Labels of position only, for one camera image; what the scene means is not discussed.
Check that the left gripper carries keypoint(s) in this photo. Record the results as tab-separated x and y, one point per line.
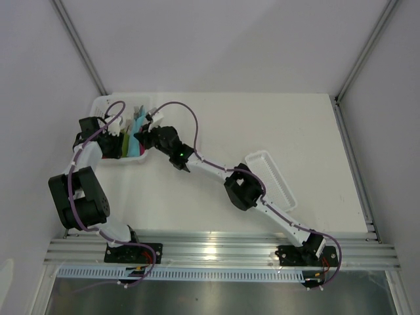
117	152

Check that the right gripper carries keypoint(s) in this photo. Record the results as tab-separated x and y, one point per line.
145	136

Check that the teal paper napkin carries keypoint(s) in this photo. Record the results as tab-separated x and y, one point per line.
134	146

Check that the large white plastic basket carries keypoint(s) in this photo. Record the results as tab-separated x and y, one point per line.
132	102

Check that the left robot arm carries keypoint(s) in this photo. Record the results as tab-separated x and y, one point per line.
79	198

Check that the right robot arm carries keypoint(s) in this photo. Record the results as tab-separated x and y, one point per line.
244	189

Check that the pink napkin roll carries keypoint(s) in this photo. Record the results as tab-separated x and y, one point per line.
141	150

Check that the small white plastic tray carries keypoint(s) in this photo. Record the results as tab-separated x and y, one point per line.
262	164

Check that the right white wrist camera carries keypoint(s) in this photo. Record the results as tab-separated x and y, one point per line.
155	117

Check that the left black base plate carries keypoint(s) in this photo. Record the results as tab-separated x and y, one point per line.
151	251

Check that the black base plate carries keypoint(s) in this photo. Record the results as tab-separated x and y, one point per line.
151	251
293	256

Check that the aluminium mounting rail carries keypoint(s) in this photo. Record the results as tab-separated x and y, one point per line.
221	250

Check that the white slotted cable duct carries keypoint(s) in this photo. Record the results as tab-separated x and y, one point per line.
178	274

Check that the left aluminium frame post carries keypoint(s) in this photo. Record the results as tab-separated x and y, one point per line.
77	42

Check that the aluminium frame post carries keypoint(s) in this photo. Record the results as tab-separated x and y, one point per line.
372	40
77	42

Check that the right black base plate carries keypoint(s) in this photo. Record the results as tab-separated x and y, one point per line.
293	256

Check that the right aluminium frame post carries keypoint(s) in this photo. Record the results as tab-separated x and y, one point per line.
372	40

